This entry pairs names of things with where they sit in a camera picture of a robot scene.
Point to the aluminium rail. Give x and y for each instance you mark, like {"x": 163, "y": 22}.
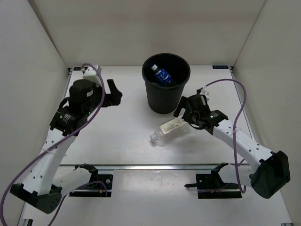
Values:
{"x": 157, "y": 167}

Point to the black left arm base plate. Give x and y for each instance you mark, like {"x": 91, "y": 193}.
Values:
{"x": 100, "y": 186}

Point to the black plastic waste bin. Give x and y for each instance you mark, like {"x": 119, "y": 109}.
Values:
{"x": 164, "y": 98}

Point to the blue sticker right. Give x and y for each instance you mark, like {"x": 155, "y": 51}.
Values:
{"x": 218, "y": 67}

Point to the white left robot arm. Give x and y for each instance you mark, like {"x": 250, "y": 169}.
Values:
{"x": 40, "y": 188}

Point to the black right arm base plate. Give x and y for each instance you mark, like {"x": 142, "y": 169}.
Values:
{"x": 208, "y": 189}

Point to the clear bottle white label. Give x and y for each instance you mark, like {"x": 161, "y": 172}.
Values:
{"x": 170, "y": 130}

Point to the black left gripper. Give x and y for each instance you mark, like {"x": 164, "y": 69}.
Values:
{"x": 114, "y": 98}

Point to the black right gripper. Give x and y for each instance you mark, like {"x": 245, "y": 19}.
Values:
{"x": 183, "y": 105}

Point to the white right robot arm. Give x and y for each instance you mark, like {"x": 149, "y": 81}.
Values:
{"x": 268, "y": 171}

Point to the clear bottle blue label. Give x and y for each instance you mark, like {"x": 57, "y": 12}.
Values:
{"x": 161, "y": 75}

